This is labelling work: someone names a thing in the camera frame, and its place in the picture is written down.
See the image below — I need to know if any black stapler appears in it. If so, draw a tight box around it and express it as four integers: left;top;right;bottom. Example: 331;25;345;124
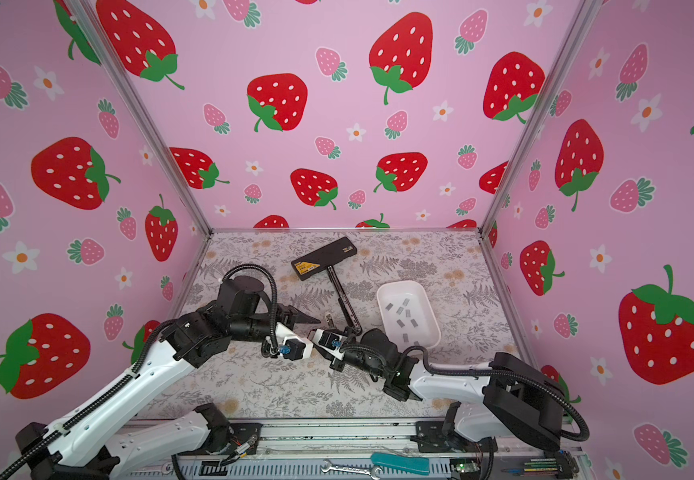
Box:
291;237;363;336

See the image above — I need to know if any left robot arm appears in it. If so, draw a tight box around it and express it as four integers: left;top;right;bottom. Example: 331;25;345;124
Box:
0;276;319;479

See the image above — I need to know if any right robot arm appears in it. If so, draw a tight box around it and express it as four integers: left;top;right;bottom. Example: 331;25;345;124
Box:
310;329;566;452

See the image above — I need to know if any white plastic tray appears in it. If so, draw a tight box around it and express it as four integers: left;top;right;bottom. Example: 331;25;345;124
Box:
376;280;442;349

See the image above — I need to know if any silver wrench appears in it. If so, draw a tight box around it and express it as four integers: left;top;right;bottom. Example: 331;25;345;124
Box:
321;460;382;480

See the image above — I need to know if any green circuit board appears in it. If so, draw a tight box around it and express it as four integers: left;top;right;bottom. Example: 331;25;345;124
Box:
450;459;481;480

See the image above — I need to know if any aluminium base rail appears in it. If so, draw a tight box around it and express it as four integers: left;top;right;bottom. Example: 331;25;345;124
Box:
126;418;591;479

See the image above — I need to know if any teal handled tool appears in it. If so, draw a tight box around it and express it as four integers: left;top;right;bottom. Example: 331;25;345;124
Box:
370;452;431;476

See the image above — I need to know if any black connector with coloured wires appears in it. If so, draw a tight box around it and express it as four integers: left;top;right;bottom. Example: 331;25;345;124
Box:
502;450;581;479

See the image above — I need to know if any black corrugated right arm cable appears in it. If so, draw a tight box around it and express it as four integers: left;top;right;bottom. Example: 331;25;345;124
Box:
394;344;591;444

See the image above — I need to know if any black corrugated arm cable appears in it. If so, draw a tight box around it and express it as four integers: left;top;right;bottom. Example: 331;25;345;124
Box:
394;344;591;444
0;263;282;480

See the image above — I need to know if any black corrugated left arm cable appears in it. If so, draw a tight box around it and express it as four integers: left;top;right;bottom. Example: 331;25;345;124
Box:
0;263;282;480

